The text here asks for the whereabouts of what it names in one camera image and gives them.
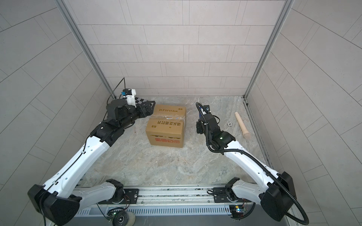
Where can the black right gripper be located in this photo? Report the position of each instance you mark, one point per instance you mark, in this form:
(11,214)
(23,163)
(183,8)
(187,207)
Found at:
(199,124)

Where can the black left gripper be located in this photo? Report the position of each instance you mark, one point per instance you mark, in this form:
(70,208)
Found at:
(148,112)

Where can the brown cardboard express box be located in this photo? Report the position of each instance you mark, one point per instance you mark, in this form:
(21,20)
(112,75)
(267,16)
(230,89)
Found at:
(167,133)

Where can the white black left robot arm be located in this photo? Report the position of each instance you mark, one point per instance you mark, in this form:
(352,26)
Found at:
(56,199)

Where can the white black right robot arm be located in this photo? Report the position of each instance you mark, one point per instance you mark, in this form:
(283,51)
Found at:
(275,191)

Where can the black white chessboard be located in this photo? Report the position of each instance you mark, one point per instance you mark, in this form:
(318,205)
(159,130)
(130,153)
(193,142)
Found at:
(139,101)

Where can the clear packing tape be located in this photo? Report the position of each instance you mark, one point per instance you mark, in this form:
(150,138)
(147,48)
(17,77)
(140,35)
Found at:
(169,117)

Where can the green circuit board right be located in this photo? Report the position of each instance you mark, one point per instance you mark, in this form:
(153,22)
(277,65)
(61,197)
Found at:
(237,212)

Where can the round black speaker device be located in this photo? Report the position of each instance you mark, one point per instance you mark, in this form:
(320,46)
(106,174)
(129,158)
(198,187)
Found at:
(120,217)

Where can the cream plastic handle tool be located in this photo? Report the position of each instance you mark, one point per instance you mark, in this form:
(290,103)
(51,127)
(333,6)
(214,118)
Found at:
(246,134)

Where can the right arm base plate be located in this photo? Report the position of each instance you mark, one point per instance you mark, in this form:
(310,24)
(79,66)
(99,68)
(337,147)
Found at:
(225,195)

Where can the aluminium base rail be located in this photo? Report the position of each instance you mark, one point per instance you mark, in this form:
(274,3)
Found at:
(174,201)

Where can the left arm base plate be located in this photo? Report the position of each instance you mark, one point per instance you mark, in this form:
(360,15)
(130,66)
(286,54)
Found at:
(130,197)

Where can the aluminium corner post left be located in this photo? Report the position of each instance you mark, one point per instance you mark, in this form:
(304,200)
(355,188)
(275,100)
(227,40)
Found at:
(64,11)

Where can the aluminium corner post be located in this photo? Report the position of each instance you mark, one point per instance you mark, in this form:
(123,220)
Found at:
(275,32)
(64,11)

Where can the aluminium corner post right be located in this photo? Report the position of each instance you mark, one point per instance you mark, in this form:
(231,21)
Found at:
(275,32)

